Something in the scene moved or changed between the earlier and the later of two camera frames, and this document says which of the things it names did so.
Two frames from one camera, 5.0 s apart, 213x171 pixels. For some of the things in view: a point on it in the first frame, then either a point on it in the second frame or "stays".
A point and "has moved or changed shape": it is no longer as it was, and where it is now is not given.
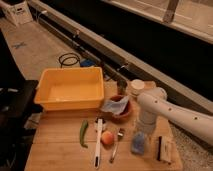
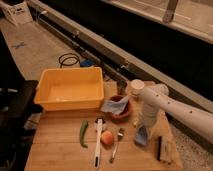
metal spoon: [120, 134] stays
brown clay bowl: [128, 107] stays
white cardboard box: [18, 14] stays
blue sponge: [138, 143] has moved or changed shape
